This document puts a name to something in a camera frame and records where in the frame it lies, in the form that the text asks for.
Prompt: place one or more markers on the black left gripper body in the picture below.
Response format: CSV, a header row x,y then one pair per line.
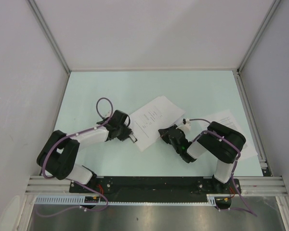
x,y
124,132

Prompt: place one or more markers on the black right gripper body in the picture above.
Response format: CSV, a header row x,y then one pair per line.
x,y
177,149

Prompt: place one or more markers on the sparse text paper sheet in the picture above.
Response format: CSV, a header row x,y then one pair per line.
x,y
158,114

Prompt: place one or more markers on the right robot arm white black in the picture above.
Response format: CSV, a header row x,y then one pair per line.
x,y
221,141

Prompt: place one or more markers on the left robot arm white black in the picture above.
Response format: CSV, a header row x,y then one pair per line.
x,y
58,156

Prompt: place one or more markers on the far right text paper sheet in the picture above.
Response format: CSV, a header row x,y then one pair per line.
x,y
227,119

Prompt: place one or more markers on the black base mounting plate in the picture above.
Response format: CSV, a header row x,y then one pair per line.
x,y
174,190

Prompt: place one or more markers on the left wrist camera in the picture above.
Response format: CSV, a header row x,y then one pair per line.
x,y
109,114

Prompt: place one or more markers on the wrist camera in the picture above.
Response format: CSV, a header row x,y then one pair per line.
x,y
109,114
186,126

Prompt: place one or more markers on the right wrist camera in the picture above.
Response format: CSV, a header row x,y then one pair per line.
x,y
186,126

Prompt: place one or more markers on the grey slotted cable duct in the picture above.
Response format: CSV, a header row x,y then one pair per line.
x,y
84,200

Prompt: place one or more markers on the aluminium front frame rail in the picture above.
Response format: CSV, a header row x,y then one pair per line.
x,y
251,186

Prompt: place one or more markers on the left aluminium corner post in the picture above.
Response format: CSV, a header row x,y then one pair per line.
x,y
48,34

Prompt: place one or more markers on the aluminium corner post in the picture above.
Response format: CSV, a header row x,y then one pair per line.
x,y
48,34
260,32

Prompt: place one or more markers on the right aluminium corner post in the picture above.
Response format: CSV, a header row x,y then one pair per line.
x,y
260,32

